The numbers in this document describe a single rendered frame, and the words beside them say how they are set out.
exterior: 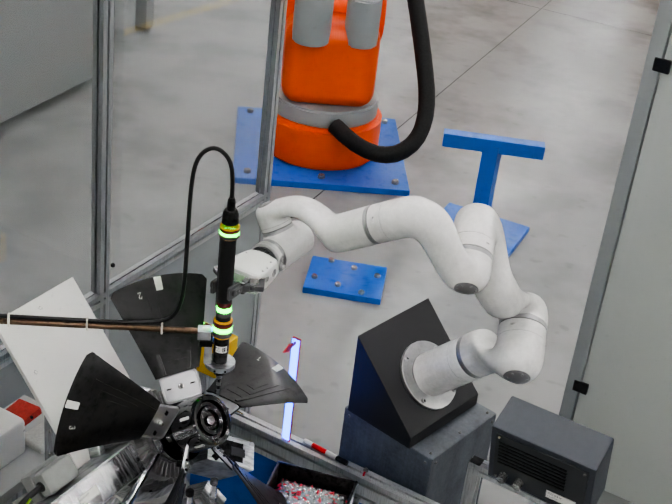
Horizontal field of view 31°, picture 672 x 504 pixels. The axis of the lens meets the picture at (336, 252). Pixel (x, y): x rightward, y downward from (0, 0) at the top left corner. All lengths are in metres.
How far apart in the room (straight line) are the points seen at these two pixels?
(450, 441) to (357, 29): 3.44
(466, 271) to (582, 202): 4.21
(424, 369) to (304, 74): 3.44
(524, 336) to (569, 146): 4.58
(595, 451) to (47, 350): 1.27
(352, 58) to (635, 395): 2.70
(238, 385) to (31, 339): 0.50
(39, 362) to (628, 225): 2.15
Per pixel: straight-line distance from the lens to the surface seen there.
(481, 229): 2.73
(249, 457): 3.05
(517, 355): 2.97
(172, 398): 2.84
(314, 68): 6.46
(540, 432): 2.88
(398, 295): 5.66
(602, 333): 4.44
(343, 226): 2.74
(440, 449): 3.26
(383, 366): 3.23
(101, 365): 2.63
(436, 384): 3.23
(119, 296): 2.84
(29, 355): 2.88
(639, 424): 4.57
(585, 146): 7.56
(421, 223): 2.65
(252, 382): 2.98
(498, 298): 2.84
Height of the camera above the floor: 2.93
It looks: 30 degrees down
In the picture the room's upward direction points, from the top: 7 degrees clockwise
